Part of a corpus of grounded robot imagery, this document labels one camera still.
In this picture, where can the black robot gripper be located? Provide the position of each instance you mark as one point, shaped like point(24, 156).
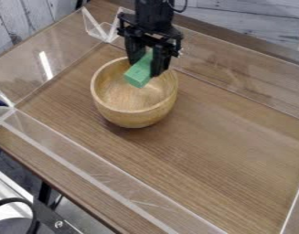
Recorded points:
point(147, 28)

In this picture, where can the green rectangular block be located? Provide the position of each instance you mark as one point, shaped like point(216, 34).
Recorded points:
point(138, 74)

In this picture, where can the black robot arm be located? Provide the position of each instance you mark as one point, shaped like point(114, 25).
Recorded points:
point(147, 29)

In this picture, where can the light wooden bowl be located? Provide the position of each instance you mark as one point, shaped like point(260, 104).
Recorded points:
point(129, 106)

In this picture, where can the clear acrylic front barrier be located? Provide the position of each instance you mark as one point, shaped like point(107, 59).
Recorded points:
point(118, 199)

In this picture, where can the black table leg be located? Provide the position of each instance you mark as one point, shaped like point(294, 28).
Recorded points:
point(45, 193)

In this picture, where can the clear acrylic corner bracket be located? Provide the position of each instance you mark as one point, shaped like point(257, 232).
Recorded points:
point(103, 31)

